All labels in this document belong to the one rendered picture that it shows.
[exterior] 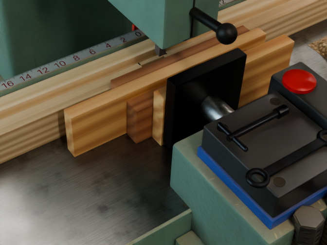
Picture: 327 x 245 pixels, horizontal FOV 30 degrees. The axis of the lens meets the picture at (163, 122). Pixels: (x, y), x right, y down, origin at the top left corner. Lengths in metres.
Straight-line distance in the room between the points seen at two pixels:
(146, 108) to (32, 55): 0.26
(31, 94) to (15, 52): 0.19
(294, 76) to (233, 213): 0.13
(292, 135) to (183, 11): 0.16
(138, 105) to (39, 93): 0.10
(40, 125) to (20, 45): 0.21
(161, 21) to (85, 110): 0.11
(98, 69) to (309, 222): 0.28
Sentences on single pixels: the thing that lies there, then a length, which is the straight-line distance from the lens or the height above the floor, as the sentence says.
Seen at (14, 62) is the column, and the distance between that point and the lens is 0.83.
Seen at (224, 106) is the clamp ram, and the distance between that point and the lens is 0.61.
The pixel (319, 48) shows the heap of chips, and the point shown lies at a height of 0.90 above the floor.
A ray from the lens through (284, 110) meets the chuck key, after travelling 0.54.
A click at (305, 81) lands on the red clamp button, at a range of 0.55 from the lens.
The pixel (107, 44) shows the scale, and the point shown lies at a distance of 0.68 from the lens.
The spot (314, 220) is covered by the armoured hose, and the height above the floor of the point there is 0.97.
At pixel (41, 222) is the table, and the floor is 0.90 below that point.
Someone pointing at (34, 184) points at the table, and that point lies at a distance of 0.62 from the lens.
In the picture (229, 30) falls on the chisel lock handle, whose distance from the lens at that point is 0.56.
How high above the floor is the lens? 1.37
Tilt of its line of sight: 45 degrees down
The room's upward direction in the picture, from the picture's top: 3 degrees clockwise
